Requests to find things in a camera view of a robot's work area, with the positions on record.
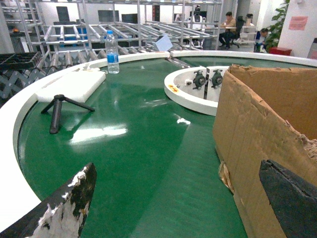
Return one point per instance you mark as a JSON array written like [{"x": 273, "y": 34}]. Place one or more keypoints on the green curved conveyor belt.
[{"x": 156, "y": 161}]

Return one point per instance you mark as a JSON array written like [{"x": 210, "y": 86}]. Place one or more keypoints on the black mini tripod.
[{"x": 56, "y": 103}]

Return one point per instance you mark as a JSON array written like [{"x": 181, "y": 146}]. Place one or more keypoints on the white inner conveyor guard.
[{"x": 196, "y": 88}]

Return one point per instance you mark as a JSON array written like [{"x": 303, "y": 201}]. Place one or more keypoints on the clear water bottle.
[{"x": 112, "y": 53}]

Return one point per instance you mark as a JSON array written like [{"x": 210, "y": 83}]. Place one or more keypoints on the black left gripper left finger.
[{"x": 62, "y": 214}]

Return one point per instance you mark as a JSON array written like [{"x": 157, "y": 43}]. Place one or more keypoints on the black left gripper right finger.
[{"x": 293, "y": 199}]

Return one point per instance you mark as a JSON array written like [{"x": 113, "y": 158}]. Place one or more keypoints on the brown cardboard box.
[{"x": 265, "y": 113}]

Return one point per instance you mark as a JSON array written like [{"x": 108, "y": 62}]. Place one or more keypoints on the metal shelf rack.
[{"x": 60, "y": 25}]

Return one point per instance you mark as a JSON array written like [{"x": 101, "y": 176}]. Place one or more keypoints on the metal roller conveyor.
[{"x": 18, "y": 71}]

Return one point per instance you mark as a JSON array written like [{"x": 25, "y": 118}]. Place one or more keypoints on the white humanoid robot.
[{"x": 195, "y": 22}]

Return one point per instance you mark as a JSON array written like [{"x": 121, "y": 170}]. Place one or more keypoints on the white foam block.
[{"x": 78, "y": 86}]

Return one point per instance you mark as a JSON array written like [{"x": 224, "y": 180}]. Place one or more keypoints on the seated person brown jacket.
[{"x": 229, "y": 32}]

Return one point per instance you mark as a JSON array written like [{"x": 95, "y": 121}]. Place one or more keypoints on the green potted plant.
[{"x": 276, "y": 27}]

